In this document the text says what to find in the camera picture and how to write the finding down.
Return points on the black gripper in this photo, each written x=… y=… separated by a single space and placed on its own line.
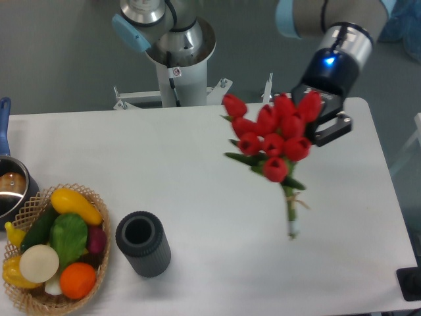
x=332 y=74

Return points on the red tulip bouquet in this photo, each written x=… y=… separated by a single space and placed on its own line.
x=273 y=144

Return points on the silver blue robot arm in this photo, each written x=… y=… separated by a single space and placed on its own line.
x=351 y=27

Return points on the dark grey ribbed vase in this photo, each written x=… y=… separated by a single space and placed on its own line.
x=140 y=236

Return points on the blue plastic bag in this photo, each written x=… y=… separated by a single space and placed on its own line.
x=404 y=25

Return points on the black device at edge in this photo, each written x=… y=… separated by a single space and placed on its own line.
x=409 y=282

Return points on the purple red onion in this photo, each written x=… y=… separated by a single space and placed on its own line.
x=96 y=240

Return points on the yellow squash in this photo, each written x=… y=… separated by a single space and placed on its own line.
x=65 y=200

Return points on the green lettuce leaf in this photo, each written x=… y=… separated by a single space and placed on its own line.
x=68 y=237

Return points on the orange fruit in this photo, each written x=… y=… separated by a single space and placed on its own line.
x=77 y=280

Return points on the woven wicker basket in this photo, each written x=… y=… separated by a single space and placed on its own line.
x=37 y=301

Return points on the green cucumber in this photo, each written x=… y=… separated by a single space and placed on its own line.
x=40 y=230

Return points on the white leek stalk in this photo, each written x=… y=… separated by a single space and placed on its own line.
x=52 y=286

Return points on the white round onion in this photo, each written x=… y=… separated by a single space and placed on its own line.
x=39 y=263

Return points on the yellow banana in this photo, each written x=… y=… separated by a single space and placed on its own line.
x=14 y=235

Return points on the yellow bell pepper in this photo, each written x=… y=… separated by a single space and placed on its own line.
x=13 y=276

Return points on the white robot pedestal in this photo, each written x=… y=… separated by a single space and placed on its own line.
x=181 y=64

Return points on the blue handled saucepan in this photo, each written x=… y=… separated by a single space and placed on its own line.
x=17 y=184

